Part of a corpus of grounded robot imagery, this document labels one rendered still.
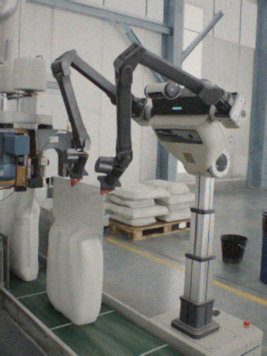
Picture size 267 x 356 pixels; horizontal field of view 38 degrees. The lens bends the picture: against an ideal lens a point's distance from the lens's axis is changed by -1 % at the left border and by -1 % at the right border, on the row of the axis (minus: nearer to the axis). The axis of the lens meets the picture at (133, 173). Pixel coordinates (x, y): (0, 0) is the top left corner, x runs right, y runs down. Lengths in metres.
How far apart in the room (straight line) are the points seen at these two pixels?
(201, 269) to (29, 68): 1.35
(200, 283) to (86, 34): 5.72
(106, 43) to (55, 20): 1.06
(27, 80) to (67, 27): 5.12
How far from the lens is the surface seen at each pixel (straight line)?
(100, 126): 7.24
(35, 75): 1.99
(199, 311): 2.22
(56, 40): 6.92
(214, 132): 1.85
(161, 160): 8.16
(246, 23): 10.63
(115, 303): 2.24
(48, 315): 2.17
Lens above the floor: 1.34
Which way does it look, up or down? 6 degrees down
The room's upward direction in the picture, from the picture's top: 2 degrees clockwise
